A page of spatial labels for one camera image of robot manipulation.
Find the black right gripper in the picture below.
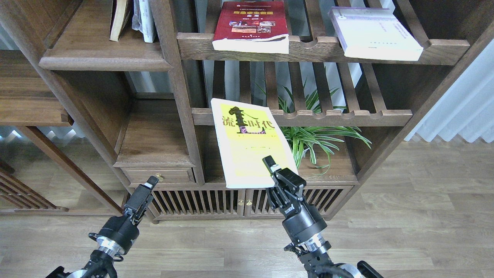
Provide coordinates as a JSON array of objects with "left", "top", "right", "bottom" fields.
[{"left": 262, "top": 156, "right": 327, "bottom": 246}]

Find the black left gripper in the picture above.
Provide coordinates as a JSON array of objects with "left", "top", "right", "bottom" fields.
[{"left": 96, "top": 176, "right": 159, "bottom": 254}]

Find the yellow green book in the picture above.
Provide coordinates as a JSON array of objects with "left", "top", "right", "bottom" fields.
[{"left": 211, "top": 98, "right": 298, "bottom": 189}]

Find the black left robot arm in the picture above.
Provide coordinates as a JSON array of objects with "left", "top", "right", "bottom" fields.
[{"left": 47, "top": 176, "right": 159, "bottom": 278}]

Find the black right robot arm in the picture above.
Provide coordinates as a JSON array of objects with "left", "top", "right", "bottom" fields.
[{"left": 263, "top": 156, "right": 381, "bottom": 278}]

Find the brass drawer knob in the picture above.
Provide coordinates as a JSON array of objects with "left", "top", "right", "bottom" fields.
[{"left": 155, "top": 173, "right": 164, "bottom": 183}]

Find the green spider plant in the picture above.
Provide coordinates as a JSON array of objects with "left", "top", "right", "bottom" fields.
[{"left": 277, "top": 89, "right": 372, "bottom": 175}]

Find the dark wooden bookshelf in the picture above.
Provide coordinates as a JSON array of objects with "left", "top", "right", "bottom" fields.
[{"left": 1, "top": 0, "right": 493, "bottom": 220}]

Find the red cover book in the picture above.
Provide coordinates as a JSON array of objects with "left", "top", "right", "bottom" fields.
[{"left": 212, "top": 1, "right": 289, "bottom": 54}]

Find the tan upright book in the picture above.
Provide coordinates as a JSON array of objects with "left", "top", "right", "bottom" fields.
[{"left": 109, "top": 0, "right": 132, "bottom": 42}]

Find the white lavender book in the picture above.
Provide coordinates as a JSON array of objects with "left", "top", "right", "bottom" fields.
[{"left": 328, "top": 7, "right": 423, "bottom": 61}]

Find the white curtain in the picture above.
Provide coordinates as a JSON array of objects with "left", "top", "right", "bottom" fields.
[{"left": 405, "top": 42, "right": 494, "bottom": 143}]

